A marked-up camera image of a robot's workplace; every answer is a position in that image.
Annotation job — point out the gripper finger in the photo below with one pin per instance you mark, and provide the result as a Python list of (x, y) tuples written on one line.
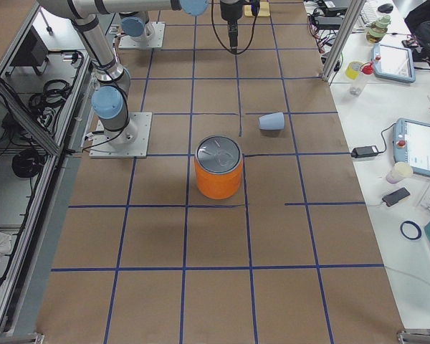
[(233, 34)]

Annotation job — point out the light blue plastic cup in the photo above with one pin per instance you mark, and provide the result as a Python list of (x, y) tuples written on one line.
[(272, 121)]

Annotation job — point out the wooden cup stand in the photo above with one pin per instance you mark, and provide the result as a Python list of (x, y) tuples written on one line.
[(257, 8)]

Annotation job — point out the clear plastic cup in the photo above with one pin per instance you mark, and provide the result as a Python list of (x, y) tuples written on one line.
[(358, 85)]

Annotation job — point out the white paper cup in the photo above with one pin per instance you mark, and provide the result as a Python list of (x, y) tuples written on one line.
[(399, 172)]

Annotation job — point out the yellow tape roll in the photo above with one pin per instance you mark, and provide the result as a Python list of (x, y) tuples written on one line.
[(353, 69)]

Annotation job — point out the large orange can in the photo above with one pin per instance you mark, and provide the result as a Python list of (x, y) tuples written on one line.
[(218, 166)]

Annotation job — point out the far teach pendant tablet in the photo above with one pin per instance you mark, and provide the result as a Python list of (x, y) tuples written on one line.
[(393, 63)]

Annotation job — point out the teach pendant tablet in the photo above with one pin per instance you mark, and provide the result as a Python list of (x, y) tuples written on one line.
[(393, 63), (411, 144)]

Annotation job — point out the black power adapter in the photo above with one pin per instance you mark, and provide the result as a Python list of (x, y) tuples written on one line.
[(368, 151)]

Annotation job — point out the near teach pendant tablet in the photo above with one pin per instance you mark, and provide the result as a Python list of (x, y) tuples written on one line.
[(411, 144)]

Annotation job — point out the black smartphone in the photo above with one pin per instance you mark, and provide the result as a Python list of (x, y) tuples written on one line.
[(395, 197)]

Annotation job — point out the aluminium frame post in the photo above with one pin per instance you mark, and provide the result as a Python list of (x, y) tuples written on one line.
[(344, 32)]

